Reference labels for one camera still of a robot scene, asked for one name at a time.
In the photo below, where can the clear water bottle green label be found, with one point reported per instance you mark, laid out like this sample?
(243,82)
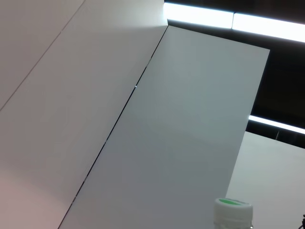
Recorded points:
(232,212)

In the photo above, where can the white ceiling light strip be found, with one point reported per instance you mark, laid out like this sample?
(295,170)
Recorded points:
(276,124)
(197,15)
(269,27)

